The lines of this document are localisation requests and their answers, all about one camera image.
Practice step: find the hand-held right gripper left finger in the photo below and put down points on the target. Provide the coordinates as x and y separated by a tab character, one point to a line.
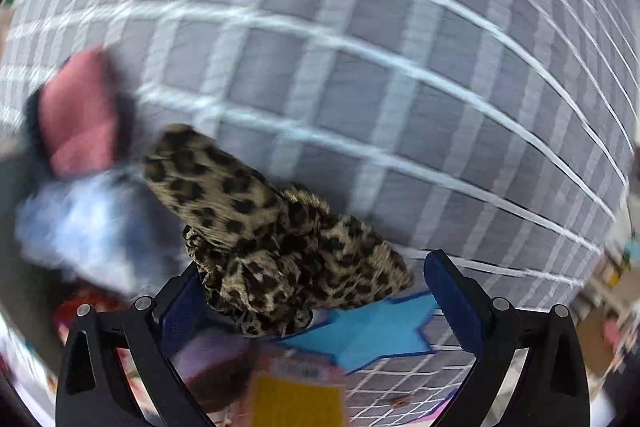
180	322

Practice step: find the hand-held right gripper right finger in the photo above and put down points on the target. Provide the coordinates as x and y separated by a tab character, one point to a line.
457	302

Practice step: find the dark leopard print scrunchie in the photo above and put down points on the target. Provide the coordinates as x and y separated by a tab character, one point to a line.
250	207

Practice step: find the dark brown cloth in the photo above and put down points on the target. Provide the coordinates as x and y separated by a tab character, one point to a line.
220	377

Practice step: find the blue paper star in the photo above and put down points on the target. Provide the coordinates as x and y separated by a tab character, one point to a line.
370	332

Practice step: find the light blue fluffy scrunchie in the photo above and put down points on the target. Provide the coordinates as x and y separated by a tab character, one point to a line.
85	227

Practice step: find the pink patterned cardboard box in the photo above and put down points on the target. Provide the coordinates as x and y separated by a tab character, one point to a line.
300	397

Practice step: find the grey checked tablecloth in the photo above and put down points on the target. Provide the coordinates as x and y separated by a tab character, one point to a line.
400	82

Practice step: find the pink black fluffy earmuff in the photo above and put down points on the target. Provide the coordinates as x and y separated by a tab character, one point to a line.
80	117

